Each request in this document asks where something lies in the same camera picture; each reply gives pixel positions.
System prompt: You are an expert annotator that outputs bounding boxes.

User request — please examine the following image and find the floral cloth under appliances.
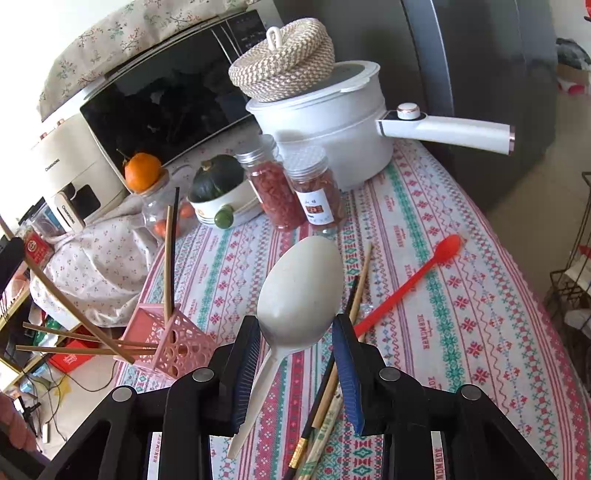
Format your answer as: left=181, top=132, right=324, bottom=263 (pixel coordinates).
left=44, top=195, right=158, bottom=328

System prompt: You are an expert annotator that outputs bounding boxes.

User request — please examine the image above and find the cream air fryer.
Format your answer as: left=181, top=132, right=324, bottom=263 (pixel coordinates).
left=35, top=114, right=128, bottom=233

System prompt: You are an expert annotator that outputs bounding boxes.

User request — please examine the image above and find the hawthorn slice jar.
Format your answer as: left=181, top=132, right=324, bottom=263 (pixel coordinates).
left=283, top=145, right=345, bottom=234

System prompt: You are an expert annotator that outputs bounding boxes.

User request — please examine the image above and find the pink perforated utensil holder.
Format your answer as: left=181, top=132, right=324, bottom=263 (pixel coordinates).
left=122, top=304, right=217, bottom=380

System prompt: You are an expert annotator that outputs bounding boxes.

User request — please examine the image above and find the person hand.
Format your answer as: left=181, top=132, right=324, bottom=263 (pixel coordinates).
left=0, top=393, right=37, bottom=452

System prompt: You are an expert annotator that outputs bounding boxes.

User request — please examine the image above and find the glass jar with tomatoes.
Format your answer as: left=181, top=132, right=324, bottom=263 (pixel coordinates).
left=140, top=165, right=197, bottom=244

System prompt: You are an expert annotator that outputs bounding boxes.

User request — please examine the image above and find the grey refrigerator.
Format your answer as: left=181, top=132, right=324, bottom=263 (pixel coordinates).
left=276, top=0, right=557, bottom=212

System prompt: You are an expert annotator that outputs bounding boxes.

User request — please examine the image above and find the patterned tablecloth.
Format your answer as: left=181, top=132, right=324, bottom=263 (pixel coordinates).
left=110, top=133, right=591, bottom=480

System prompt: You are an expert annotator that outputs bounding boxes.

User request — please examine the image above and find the black wire rack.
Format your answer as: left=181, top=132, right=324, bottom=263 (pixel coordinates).
left=545, top=196, right=590, bottom=378

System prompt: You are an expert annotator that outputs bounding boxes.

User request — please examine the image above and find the black microwave oven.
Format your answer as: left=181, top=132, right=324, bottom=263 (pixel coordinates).
left=81, top=10, right=266, bottom=175

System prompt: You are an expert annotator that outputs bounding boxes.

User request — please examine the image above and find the bamboo chopstick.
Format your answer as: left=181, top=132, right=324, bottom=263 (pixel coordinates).
left=15, top=345, right=157, bottom=357
left=163, top=205, right=174, bottom=323
left=0, top=216, right=136, bottom=365
left=310, top=242, right=374, bottom=430

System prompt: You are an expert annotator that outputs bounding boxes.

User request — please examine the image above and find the dark green squash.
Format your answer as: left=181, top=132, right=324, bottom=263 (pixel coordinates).
left=188, top=154, right=245, bottom=203

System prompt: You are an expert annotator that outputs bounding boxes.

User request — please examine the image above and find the orange tangerine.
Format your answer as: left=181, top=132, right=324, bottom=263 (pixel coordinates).
left=123, top=153, right=162, bottom=193

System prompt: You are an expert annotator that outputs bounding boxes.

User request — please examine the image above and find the red plastic spoon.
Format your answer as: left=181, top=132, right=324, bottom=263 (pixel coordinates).
left=353, top=234, right=462, bottom=337

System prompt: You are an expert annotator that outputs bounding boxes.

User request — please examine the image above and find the white ceramic bowl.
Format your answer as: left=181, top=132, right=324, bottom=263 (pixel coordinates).
left=189, top=180, right=263, bottom=230

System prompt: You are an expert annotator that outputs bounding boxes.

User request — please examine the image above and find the floral cloth cover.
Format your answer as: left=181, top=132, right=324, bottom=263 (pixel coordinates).
left=38, top=0, right=253, bottom=121

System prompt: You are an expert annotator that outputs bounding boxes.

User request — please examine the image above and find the goji berry jar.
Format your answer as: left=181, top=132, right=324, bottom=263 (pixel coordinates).
left=235, top=134, right=305, bottom=231

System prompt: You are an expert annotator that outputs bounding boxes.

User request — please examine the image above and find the black chopstick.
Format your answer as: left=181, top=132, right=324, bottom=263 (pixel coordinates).
left=283, top=354, right=338, bottom=480

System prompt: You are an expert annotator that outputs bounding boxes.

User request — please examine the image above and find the red tea tin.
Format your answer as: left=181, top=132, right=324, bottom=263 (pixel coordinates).
left=22, top=229, right=54, bottom=269

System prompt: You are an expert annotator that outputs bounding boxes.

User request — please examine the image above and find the woven rattan basket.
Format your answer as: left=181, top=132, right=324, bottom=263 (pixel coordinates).
left=228, top=18, right=335, bottom=103

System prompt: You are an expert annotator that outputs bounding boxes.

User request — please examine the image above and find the white electric pot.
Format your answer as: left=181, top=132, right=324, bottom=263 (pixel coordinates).
left=246, top=60, right=515, bottom=190

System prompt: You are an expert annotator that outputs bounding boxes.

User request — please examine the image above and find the white plastic spoon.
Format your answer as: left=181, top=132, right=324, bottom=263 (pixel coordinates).
left=228, top=236, right=345, bottom=459

